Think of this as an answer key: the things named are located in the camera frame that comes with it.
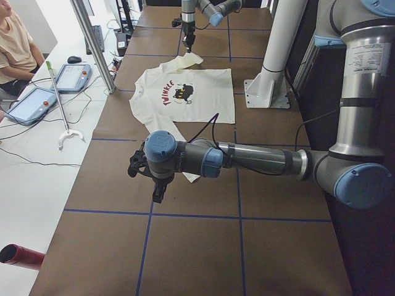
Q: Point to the person in beige shirt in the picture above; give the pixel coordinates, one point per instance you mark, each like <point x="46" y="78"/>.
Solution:
<point x="20" y="56"/>

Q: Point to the far blue teach pendant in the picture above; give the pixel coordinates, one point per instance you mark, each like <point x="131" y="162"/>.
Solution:
<point x="72" y="78"/>

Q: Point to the aluminium frame post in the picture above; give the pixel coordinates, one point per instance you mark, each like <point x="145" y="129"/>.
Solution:
<point x="86" y="27"/>

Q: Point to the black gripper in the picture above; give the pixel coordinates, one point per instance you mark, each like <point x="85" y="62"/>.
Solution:
<point x="160" y="183"/>
<point x="187" y="29"/>

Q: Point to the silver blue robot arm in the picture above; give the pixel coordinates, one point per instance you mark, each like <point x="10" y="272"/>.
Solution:
<point x="351" y="170"/>
<point x="213" y="13"/>

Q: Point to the blue teach pendant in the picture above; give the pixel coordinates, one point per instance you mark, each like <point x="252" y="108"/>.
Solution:
<point x="72" y="78"/>
<point x="32" y="107"/>

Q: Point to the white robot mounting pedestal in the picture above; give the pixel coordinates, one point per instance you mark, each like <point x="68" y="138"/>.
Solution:
<point x="268" y="89"/>

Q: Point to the black computer mouse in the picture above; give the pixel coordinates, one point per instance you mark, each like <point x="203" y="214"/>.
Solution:
<point x="74" y="59"/>

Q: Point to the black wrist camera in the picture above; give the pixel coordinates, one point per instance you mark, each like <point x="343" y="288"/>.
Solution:
<point x="176" y="22"/>
<point x="138" y="163"/>

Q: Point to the near blue teach pendant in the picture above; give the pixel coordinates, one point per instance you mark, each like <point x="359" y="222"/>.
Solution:
<point x="32" y="107"/>

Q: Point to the metal reacher grabber stick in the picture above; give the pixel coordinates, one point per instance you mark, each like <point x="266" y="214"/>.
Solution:
<point x="68" y="133"/>

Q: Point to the red cylinder tube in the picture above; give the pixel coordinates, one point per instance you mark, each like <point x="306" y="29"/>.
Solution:
<point x="17" y="255"/>

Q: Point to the cream long-sleeve cat shirt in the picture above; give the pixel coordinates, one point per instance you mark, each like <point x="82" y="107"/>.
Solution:
<point x="173" y="92"/>

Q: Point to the black power adapter box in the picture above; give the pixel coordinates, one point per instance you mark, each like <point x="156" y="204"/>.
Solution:
<point x="122" y="43"/>

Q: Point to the black keyboard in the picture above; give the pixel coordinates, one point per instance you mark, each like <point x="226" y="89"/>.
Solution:
<point x="98" y="37"/>

